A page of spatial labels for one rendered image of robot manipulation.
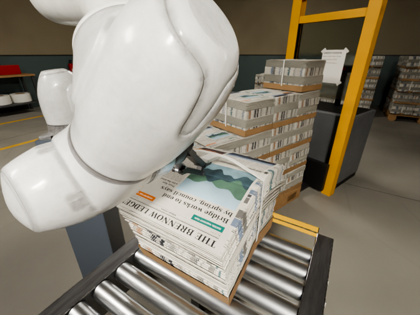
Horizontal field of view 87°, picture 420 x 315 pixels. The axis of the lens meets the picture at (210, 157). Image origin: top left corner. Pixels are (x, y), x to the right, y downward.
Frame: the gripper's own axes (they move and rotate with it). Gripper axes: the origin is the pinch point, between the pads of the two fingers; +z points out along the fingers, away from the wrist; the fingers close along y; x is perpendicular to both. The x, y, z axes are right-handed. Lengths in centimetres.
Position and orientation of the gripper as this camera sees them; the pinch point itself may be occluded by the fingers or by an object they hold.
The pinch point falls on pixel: (216, 127)
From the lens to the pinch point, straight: 56.2
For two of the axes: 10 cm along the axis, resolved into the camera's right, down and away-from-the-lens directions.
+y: -0.6, 9.3, 3.7
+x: 8.5, 2.4, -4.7
